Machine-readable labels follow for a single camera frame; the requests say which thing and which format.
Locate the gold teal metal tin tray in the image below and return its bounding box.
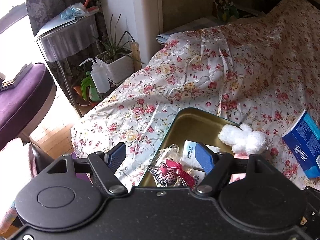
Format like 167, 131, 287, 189
139, 107, 241, 188

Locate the black box on stool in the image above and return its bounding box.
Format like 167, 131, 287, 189
1, 62, 33, 91

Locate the white fluffy plush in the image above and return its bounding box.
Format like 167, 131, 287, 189
218, 124, 267, 156

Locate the white pocket tissue pack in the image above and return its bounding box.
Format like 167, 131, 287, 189
181, 140, 220, 170
190, 169, 206, 186

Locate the purple round stool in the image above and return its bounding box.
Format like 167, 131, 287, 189
1, 63, 55, 148

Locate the transparent acrylic side table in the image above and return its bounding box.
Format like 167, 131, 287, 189
35, 12, 107, 116

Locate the pink fabric bundle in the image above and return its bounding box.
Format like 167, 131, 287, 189
229, 153, 249, 184

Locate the leopard heart sachet with ribbon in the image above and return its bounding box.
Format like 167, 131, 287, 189
148, 144, 196, 189

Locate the white square planter with plant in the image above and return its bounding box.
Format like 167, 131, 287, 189
95, 16, 142, 83

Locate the small green potted plant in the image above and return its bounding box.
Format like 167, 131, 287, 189
72, 71, 101, 107

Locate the white plastic squeeze bottle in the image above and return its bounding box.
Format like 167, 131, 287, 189
80, 58, 111, 94

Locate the floral bed cover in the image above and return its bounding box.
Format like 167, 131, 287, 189
71, 0, 319, 189

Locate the blue Tempo tissue pack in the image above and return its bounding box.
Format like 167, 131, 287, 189
282, 109, 320, 179

